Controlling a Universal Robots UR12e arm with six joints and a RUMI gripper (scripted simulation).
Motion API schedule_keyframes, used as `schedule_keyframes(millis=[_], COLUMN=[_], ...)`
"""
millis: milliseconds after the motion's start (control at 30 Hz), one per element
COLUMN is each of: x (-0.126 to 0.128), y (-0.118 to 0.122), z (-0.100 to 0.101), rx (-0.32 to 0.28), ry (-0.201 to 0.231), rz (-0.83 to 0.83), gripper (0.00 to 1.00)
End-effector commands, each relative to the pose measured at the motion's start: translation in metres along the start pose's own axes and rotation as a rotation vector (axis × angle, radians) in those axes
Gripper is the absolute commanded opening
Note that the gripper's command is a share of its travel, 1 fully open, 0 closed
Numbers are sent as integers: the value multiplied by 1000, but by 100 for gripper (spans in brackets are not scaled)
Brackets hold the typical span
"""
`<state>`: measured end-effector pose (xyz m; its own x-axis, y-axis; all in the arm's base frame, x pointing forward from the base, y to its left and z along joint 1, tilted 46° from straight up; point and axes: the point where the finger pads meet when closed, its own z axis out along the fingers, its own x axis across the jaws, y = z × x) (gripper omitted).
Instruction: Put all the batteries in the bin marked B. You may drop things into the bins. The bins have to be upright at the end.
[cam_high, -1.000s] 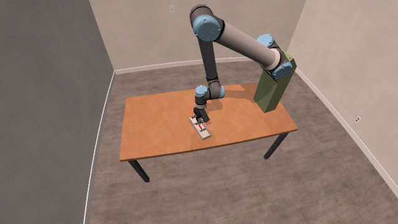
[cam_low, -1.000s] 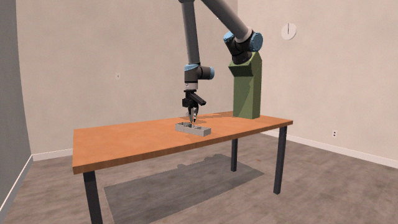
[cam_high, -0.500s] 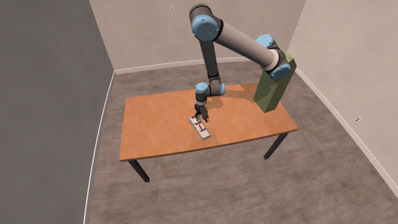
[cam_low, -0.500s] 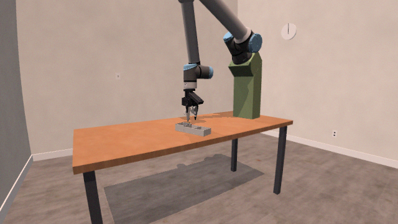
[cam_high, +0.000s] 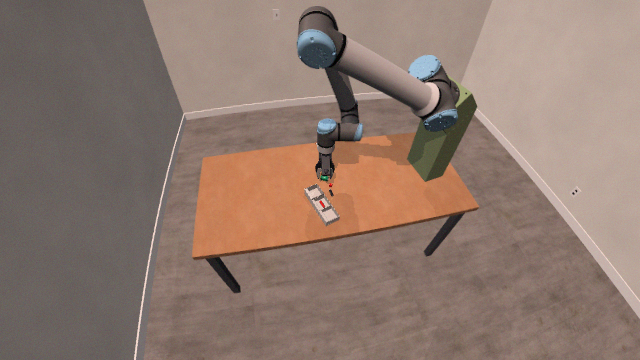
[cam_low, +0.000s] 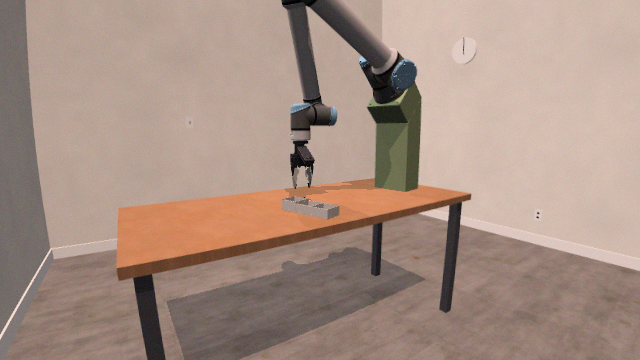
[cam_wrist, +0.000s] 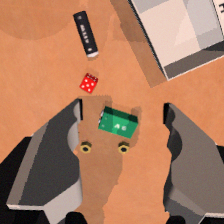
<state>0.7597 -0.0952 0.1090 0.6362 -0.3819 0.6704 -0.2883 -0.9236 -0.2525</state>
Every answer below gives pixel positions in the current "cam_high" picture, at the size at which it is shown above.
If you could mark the white rack of labelled bins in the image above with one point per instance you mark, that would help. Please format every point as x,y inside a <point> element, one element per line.
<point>328,214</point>

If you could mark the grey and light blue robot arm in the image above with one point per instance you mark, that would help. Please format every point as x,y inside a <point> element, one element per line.
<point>317,45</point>

